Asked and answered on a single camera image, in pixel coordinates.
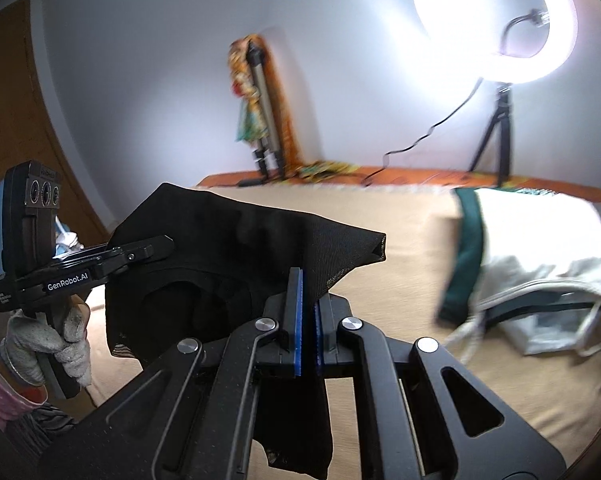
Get person's left hand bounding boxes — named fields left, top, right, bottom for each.
left=0, top=304, right=92, bottom=389

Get person's striped pants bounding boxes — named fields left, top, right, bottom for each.
left=0, top=400, right=80, bottom=472

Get beige blanket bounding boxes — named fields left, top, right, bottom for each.
left=88, top=182, right=601, bottom=467

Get orange bed sheet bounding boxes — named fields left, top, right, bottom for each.
left=195, top=162, right=601, bottom=206

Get white garment with green trim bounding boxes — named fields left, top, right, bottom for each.
left=438, top=187, right=601, bottom=327

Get white cloth with strings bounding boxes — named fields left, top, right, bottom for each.
left=443, top=280, right=601, bottom=364

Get white ring light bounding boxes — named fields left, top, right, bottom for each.
left=411, top=0, right=579, bottom=87

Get colourful wall hanging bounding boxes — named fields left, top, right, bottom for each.
left=228, top=34, right=302, bottom=176

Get folded silver tripod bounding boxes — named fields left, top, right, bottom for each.
left=245, top=42, right=286, bottom=179

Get person's left forearm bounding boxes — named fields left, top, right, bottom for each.
left=0, top=342, right=50, bottom=429

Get wooden door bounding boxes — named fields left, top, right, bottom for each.
left=0, top=0, right=114, bottom=281

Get colourful printed cloth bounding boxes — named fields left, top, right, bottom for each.
left=295, top=160, right=364, bottom=182

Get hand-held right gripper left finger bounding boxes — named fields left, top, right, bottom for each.
left=38, top=266, right=312, bottom=480

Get black ring light cable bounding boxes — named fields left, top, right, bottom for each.
left=361, top=77, right=484, bottom=185

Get black garment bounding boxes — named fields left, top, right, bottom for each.
left=103, top=182, right=387, bottom=479

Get black ring light tripod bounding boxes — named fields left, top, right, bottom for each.
left=468, top=82, right=514, bottom=189

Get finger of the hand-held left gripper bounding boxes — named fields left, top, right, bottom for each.
left=105, top=234, right=176, bottom=280

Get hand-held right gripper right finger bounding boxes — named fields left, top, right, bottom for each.
left=311, top=295, right=567, bottom=480

